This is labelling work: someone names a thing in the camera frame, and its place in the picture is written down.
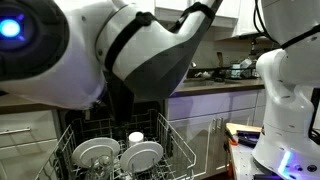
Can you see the orange handled tool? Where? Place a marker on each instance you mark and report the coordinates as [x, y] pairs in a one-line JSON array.
[[231, 139]]

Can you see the white plate in rack left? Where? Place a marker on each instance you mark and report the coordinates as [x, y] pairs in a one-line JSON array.
[[93, 148]]

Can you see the white drawer front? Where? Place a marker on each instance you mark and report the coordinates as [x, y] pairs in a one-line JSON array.
[[21, 128]]

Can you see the clear glass in rack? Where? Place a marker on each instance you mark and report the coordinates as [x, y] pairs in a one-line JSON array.
[[100, 168]]

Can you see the white plate in rack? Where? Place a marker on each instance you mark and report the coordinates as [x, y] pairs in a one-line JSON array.
[[93, 148], [141, 157]]

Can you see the dish drying rack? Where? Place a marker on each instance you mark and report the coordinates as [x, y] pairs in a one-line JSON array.
[[244, 70]]

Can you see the white mug in rack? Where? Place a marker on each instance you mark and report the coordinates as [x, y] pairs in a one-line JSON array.
[[135, 138]]

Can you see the wire dishwasher rack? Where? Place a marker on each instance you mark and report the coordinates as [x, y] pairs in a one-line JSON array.
[[177, 163]]

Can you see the white plate in rack right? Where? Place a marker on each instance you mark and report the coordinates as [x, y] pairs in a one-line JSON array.
[[141, 157]]

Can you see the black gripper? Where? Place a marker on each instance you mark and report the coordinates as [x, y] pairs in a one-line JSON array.
[[119, 100]]

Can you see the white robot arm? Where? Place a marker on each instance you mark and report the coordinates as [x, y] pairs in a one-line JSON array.
[[58, 52]]

